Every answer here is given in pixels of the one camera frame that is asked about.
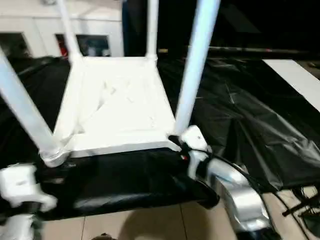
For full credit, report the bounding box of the white plastic table leg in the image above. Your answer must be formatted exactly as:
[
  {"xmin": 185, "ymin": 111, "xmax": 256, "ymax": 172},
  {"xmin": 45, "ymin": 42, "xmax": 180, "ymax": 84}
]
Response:
[
  {"xmin": 172, "ymin": 0, "xmax": 222, "ymax": 137},
  {"xmin": 144, "ymin": 0, "xmax": 161, "ymax": 61},
  {"xmin": 0, "ymin": 46, "xmax": 70, "ymax": 168},
  {"xmin": 57, "ymin": 0, "xmax": 83, "ymax": 63}
]

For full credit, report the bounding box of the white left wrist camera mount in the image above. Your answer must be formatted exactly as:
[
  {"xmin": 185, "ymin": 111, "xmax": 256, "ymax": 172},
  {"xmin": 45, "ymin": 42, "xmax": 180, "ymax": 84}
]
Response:
[{"xmin": 0, "ymin": 163, "xmax": 58, "ymax": 213}]

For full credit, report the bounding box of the brown round object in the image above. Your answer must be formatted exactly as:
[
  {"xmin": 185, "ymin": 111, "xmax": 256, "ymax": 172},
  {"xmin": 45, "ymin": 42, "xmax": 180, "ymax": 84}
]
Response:
[{"xmin": 93, "ymin": 232, "xmax": 113, "ymax": 240}]

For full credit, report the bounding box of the long metal rod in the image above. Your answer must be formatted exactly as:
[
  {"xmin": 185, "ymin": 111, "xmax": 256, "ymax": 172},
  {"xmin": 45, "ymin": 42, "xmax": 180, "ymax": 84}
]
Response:
[{"xmin": 207, "ymin": 46, "xmax": 311, "ymax": 55}]

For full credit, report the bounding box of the white cabinet with glass doors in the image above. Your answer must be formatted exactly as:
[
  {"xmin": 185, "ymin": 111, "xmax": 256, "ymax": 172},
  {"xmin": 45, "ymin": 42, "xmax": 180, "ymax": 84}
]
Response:
[{"xmin": 0, "ymin": 13, "xmax": 125, "ymax": 58}]

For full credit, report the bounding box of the dark metal stand leg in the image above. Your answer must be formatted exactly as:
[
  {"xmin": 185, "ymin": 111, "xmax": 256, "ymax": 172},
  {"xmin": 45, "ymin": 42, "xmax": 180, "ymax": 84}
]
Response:
[{"xmin": 282, "ymin": 199, "xmax": 320, "ymax": 217}]

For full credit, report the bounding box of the blue upright panel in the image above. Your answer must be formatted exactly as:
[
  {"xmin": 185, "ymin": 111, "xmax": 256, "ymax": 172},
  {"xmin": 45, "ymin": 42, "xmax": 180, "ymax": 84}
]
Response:
[{"xmin": 121, "ymin": 0, "xmax": 133, "ymax": 57}]

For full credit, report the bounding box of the black mat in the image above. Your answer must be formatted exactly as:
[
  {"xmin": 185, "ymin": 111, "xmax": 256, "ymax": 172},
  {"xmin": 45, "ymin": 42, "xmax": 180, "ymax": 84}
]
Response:
[{"xmin": 0, "ymin": 54, "xmax": 320, "ymax": 221}]

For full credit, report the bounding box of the white sheet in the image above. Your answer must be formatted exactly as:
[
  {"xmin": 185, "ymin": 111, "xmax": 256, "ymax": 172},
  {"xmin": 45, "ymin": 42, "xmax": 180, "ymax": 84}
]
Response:
[{"xmin": 261, "ymin": 58, "xmax": 320, "ymax": 112}]

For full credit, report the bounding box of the white plastic table top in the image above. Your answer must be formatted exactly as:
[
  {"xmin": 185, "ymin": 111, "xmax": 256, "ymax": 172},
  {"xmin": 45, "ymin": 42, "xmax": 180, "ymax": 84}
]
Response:
[{"xmin": 51, "ymin": 55, "xmax": 185, "ymax": 159}]

